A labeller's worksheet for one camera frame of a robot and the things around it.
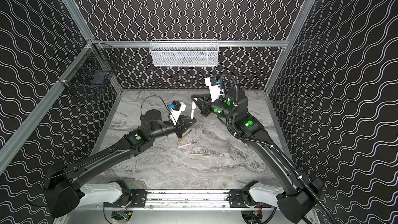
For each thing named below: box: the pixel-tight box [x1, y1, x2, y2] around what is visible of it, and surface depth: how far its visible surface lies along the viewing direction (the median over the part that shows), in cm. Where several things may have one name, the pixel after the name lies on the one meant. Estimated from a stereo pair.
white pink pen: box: [190, 101, 197, 120], surface depth 65 cm
